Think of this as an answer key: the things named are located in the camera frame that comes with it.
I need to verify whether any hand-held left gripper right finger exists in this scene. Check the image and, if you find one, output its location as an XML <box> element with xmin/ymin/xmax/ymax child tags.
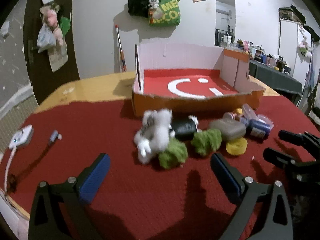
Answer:
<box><xmin>210</xmin><ymin>153</ymin><xmax>293</xmax><ymax>240</ymax></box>

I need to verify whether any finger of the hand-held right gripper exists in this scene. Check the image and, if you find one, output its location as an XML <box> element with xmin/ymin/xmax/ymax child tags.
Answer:
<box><xmin>278</xmin><ymin>129</ymin><xmax>320</xmax><ymax>155</ymax></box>
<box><xmin>263</xmin><ymin>147</ymin><xmax>320</xmax><ymax>183</ymax></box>

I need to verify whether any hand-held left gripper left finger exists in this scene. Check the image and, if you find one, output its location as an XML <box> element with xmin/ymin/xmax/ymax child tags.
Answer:
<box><xmin>28</xmin><ymin>153</ymin><xmax>111</xmax><ymax>240</ymax></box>

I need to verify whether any clear round plastic tub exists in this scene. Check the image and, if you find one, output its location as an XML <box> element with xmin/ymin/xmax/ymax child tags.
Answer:
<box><xmin>256</xmin><ymin>114</ymin><xmax>274</xmax><ymax>128</ymax></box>

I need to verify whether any yellow plastic cap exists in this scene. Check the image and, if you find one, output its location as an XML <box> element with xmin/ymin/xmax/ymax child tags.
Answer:
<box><xmin>226</xmin><ymin>139</ymin><xmax>248</xmax><ymax>155</ymax></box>

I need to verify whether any dark blue bottle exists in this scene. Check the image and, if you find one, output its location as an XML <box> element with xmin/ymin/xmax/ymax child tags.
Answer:
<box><xmin>246</xmin><ymin>119</ymin><xmax>272</xmax><ymax>140</ymax></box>

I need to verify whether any green plush ball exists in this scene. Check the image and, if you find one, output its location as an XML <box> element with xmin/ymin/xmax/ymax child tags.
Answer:
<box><xmin>191</xmin><ymin>129</ymin><xmax>222</xmax><ymax>157</ymax></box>
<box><xmin>158</xmin><ymin>139</ymin><xmax>188</xmax><ymax>169</ymax></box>

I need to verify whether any clear small plastic box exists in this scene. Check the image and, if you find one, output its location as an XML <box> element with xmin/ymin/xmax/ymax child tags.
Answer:
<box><xmin>241</xmin><ymin>104</ymin><xmax>259</xmax><ymax>120</ymax></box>

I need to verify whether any grey eyeshadow case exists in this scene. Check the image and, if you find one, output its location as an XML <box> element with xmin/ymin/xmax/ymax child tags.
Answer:
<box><xmin>209</xmin><ymin>119</ymin><xmax>247</xmax><ymax>142</ymax></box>

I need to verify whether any black and white plush roll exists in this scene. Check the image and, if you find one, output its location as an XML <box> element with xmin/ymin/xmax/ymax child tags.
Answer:
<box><xmin>171</xmin><ymin>115</ymin><xmax>199</xmax><ymax>140</ymax></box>

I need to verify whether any white plush toy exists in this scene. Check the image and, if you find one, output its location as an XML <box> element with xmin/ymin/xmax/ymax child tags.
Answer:
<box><xmin>134</xmin><ymin>109</ymin><xmax>173</xmax><ymax>165</ymax></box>
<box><xmin>297</xmin><ymin>36</ymin><xmax>313</xmax><ymax>58</ymax></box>

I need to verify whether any orange cardboard box red inside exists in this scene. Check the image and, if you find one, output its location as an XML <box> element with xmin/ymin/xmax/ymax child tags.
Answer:
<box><xmin>132</xmin><ymin>42</ymin><xmax>265</xmax><ymax>118</ymax></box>

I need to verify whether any red woven mat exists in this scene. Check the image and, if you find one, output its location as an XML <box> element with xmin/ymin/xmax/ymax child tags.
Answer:
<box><xmin>5</xmin><ymin>96</ymin><xmax>320</xmax><ymax>240</ymax></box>

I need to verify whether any grey plug adapter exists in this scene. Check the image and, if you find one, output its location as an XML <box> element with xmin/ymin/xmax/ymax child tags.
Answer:
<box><xmin>49</xmin><ymin>130</ymin><xmax>63</xmax><ymax>145</ymax></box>

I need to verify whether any table with dark cloth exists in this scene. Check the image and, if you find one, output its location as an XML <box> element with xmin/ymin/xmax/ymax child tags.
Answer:
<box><xmin>249</xmin><ymin>59</ymin><xmax>303</xmax><ymax>100</ymax></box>

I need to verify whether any white charger device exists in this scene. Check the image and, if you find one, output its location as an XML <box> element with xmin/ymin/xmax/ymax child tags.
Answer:
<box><xmin>9</xmin><ymin>125</ymin><xmax>34</xmax><ymax>150</ymax></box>

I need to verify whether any row of cosmetic bottles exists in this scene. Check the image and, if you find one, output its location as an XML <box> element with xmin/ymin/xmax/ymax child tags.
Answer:
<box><xmin>219</xmin><ymin>34</ymin><xmax>292</xmax><ymax>74</ymax></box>

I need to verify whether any hanging white plush toy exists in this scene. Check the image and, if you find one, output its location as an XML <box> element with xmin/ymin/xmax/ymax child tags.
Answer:
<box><xmin>297</xmin><ymin>36</ymin><xmax>313</xmax><ymax>58</ymax></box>

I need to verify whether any white wardrobe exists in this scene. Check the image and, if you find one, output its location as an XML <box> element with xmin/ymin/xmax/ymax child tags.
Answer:
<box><xmin>279</xmin><ymin>19</ymin><xmax>313</xmax><ymax>80</ymax></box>

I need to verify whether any dark brown door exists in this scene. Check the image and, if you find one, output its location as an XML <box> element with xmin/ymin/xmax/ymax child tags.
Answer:
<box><xmin>24</xmin><ymin>0</ymin><xmax>80</xmax><ymax>105</ymax></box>

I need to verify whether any black bag on wardrobe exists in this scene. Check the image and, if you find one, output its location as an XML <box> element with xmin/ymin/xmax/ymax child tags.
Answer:
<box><xmin>279</xmin><ymin>4</ymin><xmax>320</xmax><ymax>43</ymax></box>

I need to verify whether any beige paper bag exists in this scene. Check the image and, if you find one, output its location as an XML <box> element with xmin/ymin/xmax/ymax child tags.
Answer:
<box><xmin>49</xmin><ymin>46</ymin><xmax>68</xmax><ymax>72</ymax></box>

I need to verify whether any broom stick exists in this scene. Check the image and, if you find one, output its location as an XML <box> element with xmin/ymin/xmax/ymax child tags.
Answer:
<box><xmin>115</xmin><ymin>24</ymin><xmax>127</xmax><ymax>72</ymax></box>

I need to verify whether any hanging clear plastic bag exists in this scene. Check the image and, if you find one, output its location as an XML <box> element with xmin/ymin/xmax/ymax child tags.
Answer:
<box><xmin>37</xmin><ymin>22</ymin><xmax>57</xmax><ymax>53</ymax></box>

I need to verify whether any hanging green bag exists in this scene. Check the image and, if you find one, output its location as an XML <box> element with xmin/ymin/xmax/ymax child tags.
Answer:
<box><xmin>59</xmin><ymin>16</ymin><xmax>72</xmax><ymax>37</ymax></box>

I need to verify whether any hanging pink plush toy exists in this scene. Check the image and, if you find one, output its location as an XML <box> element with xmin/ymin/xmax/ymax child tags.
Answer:
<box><xmin>40</xmin><ymin>4</ymin><xmax>64</xmax><ymax>47</ymax></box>

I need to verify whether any green tote bag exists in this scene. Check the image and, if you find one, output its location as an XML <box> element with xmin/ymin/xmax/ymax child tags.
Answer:
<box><xmin>149</xmin><ymin>0</ymin><xmax>181</xmax><ymax>27</ymax></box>

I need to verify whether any white cable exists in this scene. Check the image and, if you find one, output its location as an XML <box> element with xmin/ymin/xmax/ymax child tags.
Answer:
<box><xmin>4</xmin><ymin>146</ymin><xmax>18</xmax><ymax>193</ymax></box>

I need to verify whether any wall mirror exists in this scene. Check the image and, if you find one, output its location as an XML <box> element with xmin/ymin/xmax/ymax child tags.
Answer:
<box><xmin>215</xmin><ymin>0</ymin><xmax>236</xmax><ymax>48</ymax></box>

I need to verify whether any door handle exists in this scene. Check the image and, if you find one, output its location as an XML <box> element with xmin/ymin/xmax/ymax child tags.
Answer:
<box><xmin>27</xmin><ymin>40</ymin><xmax>34</xmax><ymax>63</ymax></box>

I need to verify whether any small plush keychain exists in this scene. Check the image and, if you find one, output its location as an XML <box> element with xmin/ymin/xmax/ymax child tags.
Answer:
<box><xmin>148</xmin><ymin>0</ymin><xmax>160</xmax><ymax>14</ymax></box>

